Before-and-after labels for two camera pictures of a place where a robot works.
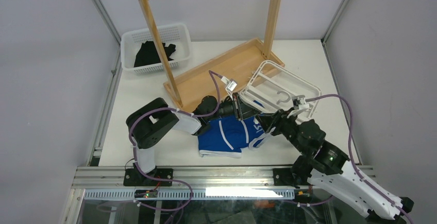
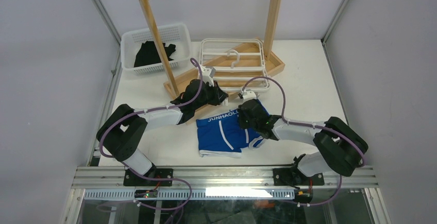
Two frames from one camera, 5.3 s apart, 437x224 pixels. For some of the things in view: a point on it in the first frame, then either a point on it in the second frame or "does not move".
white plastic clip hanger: [271, 88] → [238, 63]
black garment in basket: [148, 53] does not move
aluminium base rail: [107, 183] does not move
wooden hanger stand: [222, 76] does not move
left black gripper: [239, 107] → [218, 95]
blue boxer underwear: [227, 137] does not move
